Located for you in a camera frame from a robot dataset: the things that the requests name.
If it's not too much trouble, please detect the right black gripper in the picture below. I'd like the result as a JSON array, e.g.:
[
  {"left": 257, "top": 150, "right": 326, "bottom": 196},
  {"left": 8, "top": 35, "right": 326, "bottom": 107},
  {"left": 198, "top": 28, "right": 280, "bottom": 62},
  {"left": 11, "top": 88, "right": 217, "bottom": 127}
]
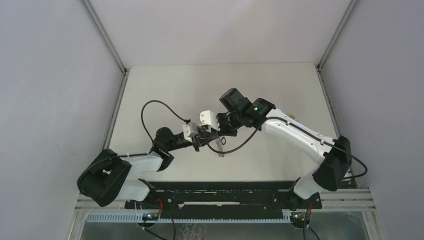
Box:
[{"left": 210, "top": 111, "right": 244, "bottom": 138}]

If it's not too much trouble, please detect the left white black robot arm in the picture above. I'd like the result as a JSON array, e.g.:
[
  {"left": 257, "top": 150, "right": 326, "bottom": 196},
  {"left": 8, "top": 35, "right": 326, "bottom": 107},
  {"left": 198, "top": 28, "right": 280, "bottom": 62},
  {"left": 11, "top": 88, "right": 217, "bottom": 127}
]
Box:
[{"left": 76, "top": 124, "right": 220, "bottom": 209}]

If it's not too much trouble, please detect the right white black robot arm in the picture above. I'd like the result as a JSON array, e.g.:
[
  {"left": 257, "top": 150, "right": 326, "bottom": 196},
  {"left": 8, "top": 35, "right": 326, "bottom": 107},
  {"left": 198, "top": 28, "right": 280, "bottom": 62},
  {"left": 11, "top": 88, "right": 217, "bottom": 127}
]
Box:
[{"left": 198, "top": 88, "right": 353, "bottom": 208}]

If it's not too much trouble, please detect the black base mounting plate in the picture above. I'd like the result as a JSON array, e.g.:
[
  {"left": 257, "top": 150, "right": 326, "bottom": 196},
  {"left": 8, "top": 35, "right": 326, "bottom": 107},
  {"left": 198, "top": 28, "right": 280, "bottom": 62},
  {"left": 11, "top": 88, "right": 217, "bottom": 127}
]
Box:
[{"left": 124, "top": 181, "right": 323, "bottom": 220}]

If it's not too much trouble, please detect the left small circuit board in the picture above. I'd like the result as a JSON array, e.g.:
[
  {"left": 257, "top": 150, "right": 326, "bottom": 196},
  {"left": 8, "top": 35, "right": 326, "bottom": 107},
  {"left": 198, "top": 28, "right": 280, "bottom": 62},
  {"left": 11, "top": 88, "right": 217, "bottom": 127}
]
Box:
[{"left": 142, "top": 213, "right": 160, "bottom": 222}]

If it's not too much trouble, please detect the small circuit board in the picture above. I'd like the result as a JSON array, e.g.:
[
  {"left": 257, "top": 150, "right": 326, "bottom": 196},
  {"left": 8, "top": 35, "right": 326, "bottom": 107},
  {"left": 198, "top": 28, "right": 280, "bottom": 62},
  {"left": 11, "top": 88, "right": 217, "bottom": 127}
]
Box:
[
  {"left": 290, "top": 213, "right": 311, "bottom": 223},
  {"left": 142, "top": 213, "right": 160, "bottom": 222}
]

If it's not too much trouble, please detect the right small circuit board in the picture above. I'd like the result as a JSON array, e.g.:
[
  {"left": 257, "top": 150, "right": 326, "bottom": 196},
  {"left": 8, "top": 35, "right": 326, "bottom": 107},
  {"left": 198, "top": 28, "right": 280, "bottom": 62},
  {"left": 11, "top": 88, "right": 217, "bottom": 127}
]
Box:
[{"left": 290, "top": 213, "right": 311, "bottom": 223}]

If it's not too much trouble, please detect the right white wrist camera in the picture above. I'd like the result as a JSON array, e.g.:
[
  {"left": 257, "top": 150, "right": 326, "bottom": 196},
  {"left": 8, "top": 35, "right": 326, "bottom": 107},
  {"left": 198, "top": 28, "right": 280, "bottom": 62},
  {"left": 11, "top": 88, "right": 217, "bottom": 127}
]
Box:
[{"left": 199, "top": 110, "right": 220, "bottom": 131}]

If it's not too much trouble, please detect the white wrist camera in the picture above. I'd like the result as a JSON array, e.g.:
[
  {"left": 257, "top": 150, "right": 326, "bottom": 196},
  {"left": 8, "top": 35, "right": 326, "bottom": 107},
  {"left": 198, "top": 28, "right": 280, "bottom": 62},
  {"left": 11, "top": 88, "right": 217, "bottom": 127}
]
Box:
[
  {"left": 199, "top": 110, "right": 220, "bottom": 131},
  {"left": 182, "top": 122, "right": 199, "bottom": 143}
]

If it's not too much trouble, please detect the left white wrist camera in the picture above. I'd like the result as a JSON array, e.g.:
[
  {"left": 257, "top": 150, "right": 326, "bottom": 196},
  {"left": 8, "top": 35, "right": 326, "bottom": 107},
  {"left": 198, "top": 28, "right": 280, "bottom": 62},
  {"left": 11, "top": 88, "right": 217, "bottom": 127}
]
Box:
[{"left": 182, "top": 122, "right": 199, "bottom": 143}]

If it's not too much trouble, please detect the left black camera cable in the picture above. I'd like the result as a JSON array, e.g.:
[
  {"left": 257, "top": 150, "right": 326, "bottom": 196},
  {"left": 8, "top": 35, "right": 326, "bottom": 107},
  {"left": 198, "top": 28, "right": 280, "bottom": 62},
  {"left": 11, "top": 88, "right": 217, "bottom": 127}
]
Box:
[{"left": 140, "top": 99, "right": 191, "bottom": 145}]

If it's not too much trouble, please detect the black camera cable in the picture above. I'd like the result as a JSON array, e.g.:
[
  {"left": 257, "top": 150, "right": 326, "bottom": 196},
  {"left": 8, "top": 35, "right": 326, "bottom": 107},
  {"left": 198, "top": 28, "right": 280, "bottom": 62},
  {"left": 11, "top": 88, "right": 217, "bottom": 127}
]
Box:
[
  {"left": 205, "top": 116, "right": 369, "bottom": 181},
  {"left": 140, "top": 99, "right": 191, "bottom": 145}
]

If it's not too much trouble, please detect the white slotted cable duct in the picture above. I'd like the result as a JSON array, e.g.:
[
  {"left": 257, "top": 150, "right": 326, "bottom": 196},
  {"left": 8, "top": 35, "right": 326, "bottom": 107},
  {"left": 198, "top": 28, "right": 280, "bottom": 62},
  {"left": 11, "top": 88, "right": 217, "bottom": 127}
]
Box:
[{"left": 85, "top": 211, "right": 293, "bottom": 224}]

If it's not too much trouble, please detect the right black camera cable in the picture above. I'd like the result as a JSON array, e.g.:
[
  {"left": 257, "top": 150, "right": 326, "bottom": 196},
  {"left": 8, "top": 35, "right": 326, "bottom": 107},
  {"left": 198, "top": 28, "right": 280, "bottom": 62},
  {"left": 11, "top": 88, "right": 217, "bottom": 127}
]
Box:
[{"left": 205, "top": 116, "right": 369, "bottom": 181}]

